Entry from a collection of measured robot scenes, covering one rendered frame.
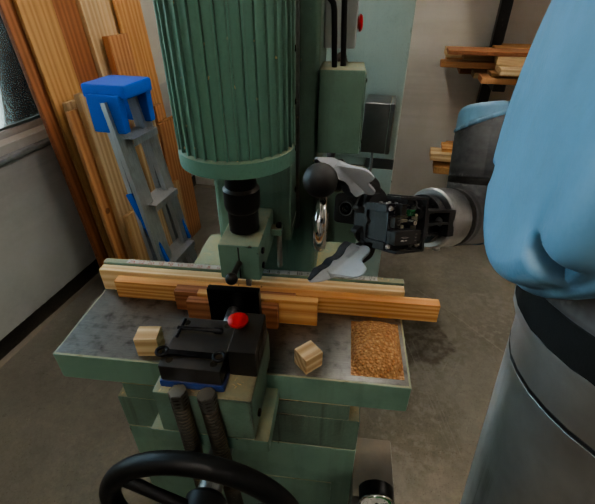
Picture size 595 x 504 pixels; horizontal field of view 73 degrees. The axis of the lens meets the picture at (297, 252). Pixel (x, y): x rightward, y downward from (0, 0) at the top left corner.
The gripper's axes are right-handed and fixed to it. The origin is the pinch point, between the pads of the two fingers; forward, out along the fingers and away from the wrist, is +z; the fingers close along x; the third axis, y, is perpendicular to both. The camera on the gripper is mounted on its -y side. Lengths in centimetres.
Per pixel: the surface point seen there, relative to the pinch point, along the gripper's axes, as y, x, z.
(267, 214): -24.0, 2.1, -8.1
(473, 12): -115, -100, -191
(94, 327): -37.0, 23.7, 20.1
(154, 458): -3.5, 28.7, 18.2
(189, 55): -9.5, -18.8, 11.5
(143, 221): -114, 15, -7
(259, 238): -17.9, 5.3, -3.2
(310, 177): 8.7, -5.4, 6.0
